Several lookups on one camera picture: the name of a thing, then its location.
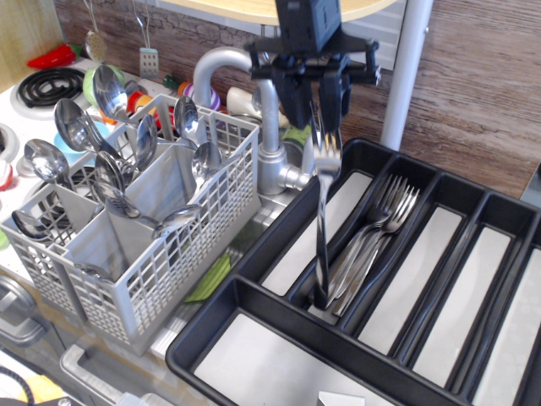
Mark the spoon middle compartment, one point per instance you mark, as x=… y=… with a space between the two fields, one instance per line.
x=146 y=142

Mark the spoon front lying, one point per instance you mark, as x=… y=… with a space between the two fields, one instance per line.
x=176 y=220

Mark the green striped cloth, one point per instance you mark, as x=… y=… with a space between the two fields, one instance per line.
x=211 y=280

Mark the black coil stove burner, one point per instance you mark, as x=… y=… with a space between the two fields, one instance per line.
x=48 y=86

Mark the stack of forks in tray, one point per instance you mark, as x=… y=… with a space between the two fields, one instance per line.
x=392 y=206

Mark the white metal post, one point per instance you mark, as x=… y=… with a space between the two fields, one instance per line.
x=415 y=27

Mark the tall spoon back left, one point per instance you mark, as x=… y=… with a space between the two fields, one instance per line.
x=78 y=130

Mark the spoon compartment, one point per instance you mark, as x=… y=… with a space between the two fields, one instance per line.
x=186 y=118
x=146 y=142
x=207 y=161

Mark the silver metal fork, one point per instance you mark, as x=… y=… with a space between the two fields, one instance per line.
x=327 y=149

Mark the light wooden shelf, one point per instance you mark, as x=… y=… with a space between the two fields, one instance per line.
x=264 y=12

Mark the blue bowl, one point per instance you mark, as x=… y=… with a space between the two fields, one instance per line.
x=71 y=155

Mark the black cutlery tray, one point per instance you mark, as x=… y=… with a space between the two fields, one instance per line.
x=449 y=314

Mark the hanging grey slotted spatula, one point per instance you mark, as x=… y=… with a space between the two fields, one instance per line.
x=148 y=56

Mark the spoon top back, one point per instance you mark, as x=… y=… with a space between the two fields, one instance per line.
x=111 y=96

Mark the purple striped toy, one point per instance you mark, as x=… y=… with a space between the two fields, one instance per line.
x=187 y=89

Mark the spoon far left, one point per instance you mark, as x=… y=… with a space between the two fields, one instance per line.
x=48 y=163

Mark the red toy pepper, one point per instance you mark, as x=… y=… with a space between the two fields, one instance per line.
x=61 y=56

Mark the grey plastic cutlery basket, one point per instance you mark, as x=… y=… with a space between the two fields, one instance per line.
x=107 y=272

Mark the hanging round strainer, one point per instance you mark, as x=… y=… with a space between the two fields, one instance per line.
x=95 y=45

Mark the spoon back right compartment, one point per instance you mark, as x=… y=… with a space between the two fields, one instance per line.
x=186 y=118

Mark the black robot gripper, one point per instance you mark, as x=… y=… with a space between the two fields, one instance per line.
x=311 y=43

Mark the spoon lower left edge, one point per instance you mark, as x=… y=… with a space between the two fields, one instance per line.
x=31 y=227

